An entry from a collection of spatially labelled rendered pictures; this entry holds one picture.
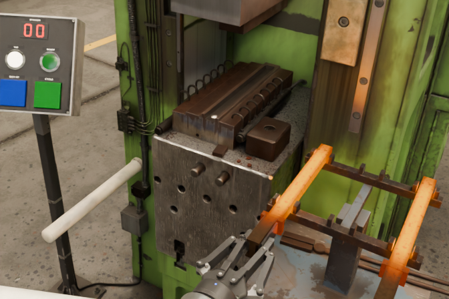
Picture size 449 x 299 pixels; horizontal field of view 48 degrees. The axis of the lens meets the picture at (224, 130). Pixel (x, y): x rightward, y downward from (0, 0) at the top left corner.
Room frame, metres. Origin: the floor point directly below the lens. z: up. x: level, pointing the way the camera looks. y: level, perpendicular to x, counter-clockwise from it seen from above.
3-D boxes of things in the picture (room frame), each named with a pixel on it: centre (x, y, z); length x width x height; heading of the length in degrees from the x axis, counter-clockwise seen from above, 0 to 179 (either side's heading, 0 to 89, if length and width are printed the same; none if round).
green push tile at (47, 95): (1.27, 0.50, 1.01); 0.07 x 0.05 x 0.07; 88
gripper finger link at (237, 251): (0.65, -0.02, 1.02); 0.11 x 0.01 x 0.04; 158
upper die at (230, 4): (1.40, -0.03, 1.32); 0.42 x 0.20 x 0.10; 153
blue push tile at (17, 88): (1.27, 0.60, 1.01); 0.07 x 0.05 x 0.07; 88
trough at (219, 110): (1.39, -0.06, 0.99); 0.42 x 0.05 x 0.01; 153
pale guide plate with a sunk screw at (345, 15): (1.19, -0.28, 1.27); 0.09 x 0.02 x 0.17; 63
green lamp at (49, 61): (1.32, 0.50, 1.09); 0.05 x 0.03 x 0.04; 63
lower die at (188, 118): (1.40, -0.03, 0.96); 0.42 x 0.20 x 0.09; 153
